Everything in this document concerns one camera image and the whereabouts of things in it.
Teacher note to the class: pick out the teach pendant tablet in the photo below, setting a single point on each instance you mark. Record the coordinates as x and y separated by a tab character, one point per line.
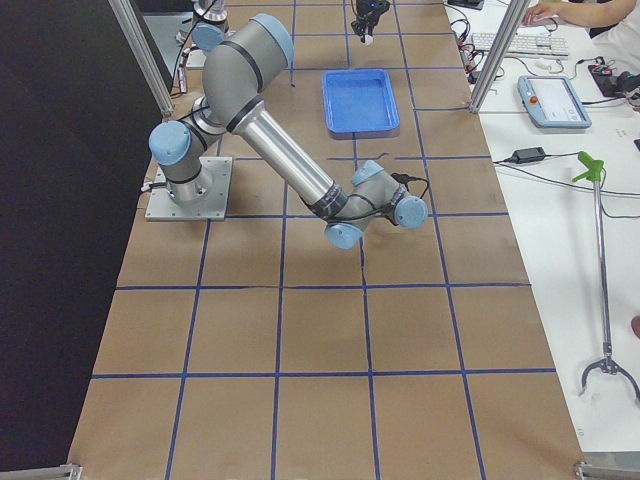
552	103

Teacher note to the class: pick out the person hand at desk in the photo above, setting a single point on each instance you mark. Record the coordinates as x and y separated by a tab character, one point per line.
543	10

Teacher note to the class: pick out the black power adapter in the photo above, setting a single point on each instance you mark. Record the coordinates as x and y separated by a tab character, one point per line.
528	155

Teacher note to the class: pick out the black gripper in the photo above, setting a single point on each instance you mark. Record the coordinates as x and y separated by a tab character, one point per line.
363	22

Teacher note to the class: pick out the aluminium frame post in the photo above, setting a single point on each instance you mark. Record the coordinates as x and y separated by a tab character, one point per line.
504	35

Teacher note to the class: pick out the green handled reacher grabber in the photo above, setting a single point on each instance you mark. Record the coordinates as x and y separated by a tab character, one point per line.
594	169

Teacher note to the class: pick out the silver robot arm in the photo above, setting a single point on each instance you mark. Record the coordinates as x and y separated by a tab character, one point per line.
207	15
236	71

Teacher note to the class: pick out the white keyboard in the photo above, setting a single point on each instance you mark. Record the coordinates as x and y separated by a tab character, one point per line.
534	46

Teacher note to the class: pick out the blue plastic tray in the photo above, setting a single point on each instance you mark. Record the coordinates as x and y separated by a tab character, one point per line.
359	102

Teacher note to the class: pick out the brown paper table cover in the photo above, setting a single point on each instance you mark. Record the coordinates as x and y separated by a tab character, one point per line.
254	349

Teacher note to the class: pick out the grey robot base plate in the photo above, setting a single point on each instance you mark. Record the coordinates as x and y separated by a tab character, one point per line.
205	197

